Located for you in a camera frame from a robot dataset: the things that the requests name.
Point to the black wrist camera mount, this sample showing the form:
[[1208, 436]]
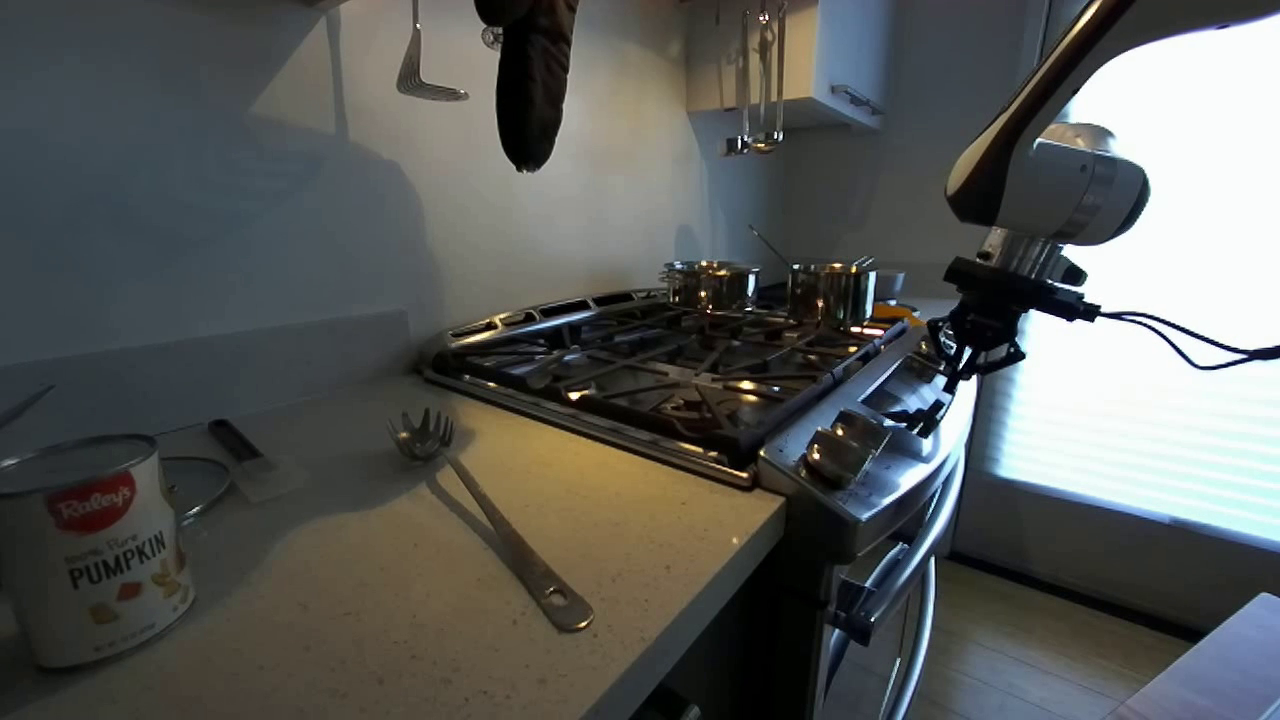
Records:
[[1014, 287]]

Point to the stainless steel stove range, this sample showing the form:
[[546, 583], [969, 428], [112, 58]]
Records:
[[855, 532]]

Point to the white wall cabinet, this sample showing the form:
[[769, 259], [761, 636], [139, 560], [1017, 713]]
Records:
[[813, 62]]

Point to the hanging metal utensils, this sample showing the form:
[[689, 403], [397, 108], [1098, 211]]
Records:
[[757, 95]]

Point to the stainless steel pot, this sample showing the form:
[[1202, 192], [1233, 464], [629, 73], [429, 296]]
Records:
[[830, 292], [715, 287]]

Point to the metal pasta spoon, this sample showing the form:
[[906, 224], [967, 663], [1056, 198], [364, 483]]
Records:
[[494, 521]]

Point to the silver stove knob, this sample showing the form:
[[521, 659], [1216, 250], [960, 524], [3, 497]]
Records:
[[830, 462], [865, 434]]

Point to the black stove control keypad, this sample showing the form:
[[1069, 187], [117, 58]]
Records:
[[906, 374]]

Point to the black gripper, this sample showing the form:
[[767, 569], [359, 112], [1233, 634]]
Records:
[[985, 342]]

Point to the black cast iron grates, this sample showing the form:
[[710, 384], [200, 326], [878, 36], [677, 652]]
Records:
[[664, 366]]

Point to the pumpkin can white label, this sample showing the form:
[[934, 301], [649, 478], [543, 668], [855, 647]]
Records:
[[92, 554]]

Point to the window blinds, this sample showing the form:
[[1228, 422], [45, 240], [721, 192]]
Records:
[[1145, 403]]

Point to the hanging metal spatula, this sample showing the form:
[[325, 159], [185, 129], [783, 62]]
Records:
[[425, 73]]

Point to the grey kitchen base cabinet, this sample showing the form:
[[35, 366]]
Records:
[[721, 641]]

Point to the round mesh strainer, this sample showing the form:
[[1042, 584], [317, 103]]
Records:
[[200, 484]]

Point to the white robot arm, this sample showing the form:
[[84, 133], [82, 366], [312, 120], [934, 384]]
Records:
[[1083, 173]]

